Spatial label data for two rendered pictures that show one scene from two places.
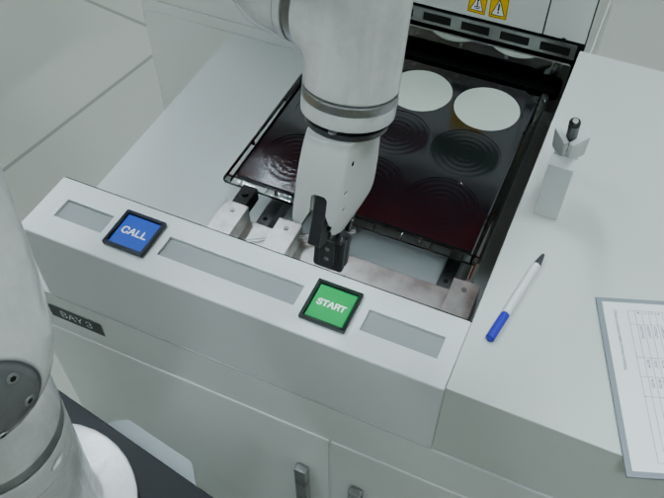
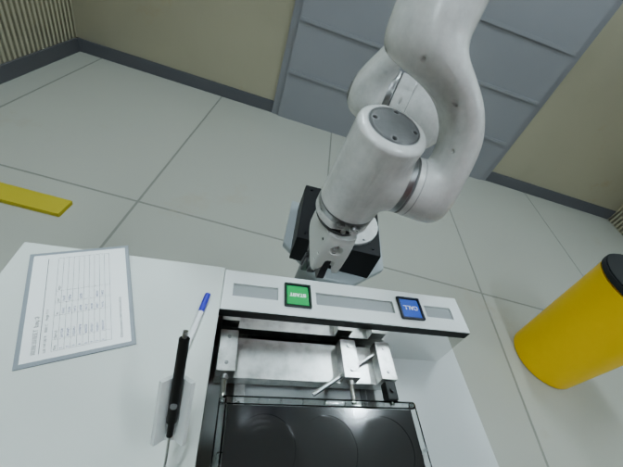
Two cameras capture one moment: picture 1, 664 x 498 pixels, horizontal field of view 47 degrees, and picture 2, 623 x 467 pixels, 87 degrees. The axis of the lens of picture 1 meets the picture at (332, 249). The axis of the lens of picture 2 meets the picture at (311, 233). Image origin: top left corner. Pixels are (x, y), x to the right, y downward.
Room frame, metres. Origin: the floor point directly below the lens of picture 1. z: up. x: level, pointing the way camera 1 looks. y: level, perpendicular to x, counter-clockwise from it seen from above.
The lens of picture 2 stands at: (0.79, -0.30, 1.50)
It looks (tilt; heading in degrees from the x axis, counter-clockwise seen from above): 41 degrees down; 137
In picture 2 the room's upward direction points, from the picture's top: 22 degrees clockwise
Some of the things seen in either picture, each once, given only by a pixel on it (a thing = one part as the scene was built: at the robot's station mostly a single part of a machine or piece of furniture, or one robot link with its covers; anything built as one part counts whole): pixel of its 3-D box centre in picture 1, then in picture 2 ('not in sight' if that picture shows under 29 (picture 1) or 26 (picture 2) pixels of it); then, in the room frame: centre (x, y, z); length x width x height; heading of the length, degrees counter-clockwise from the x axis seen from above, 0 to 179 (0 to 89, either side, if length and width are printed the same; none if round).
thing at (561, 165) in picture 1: (562, 164); (173, 418); (0.64, -0.27, 1.03); 0.06 x 0.04 x 0.13; 156
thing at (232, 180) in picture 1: (346, 217); (324, 402); (0.68, -0.02, 0.90); 0.38 x 0.01 x 0.01; 66
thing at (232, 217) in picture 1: (223, 229); (383, 362); (0.66, 0.14, 0.89); 0.08 x 0.03 x 0.03; 156
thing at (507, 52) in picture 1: (432, 53); not in sight; (1.04, -0.17, 0.89); 0.44 x 0.02 x 0.10; 66
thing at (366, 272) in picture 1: (332, 282); (307, 364); (0.60, 0.00, 0.87); 0.36 x 0.08 x 0.03; 66
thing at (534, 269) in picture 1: (517, 294); (194, 326); (0.50, -0.21, 0.97); 0.14 x 0.01 x 0.01; 146
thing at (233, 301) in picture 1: (238, 305); (343, 320); (0.54, 0.12, 0.89); 0.55 x 0.09 x 0.14; 66
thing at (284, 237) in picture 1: (278, 248); (348, 360); (0.63, 0.07, 0.89); 0.08 x 0.03 x 0.03; 156
